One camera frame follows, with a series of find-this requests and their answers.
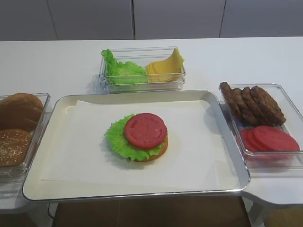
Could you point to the bottom burger bun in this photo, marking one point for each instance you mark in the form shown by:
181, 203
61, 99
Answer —
155, 152

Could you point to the red tomato slice on burger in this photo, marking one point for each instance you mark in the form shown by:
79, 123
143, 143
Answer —
145, 130

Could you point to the green lettuce leaf on bun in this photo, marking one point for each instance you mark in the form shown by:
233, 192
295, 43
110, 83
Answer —
117, 141

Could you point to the white paper sheet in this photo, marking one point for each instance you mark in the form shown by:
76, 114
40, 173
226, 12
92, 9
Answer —
84, 155

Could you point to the yellow cheese slices stack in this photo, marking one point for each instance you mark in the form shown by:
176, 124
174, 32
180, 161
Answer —
157, 77

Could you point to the plain brown bun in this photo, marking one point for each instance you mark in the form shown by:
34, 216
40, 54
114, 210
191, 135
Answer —
20, 111

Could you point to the sesame seed top bun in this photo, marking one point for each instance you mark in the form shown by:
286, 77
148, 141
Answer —
14, 144

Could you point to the silver metal serving tray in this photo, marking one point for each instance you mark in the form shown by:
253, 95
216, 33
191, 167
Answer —
231, 172

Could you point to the green lettuce in bin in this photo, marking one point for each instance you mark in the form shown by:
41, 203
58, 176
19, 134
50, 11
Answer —
123, 73

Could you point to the brown meat patty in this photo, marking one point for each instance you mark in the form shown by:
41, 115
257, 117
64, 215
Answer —
254, 108
229, 98
268, 105
245, 111

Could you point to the top red tomato slice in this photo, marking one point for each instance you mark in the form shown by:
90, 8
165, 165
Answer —
274, 139

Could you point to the clear bin with buns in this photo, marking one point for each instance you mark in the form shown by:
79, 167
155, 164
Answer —
15, 173

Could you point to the clear bin with patties and tomatoes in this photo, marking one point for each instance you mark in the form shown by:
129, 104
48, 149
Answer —
293, 126

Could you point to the clear bin with lettuce and cheese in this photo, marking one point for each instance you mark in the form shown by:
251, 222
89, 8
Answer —
142, 57

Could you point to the upright yellow cheese slice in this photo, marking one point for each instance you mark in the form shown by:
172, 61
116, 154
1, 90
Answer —
174, 62

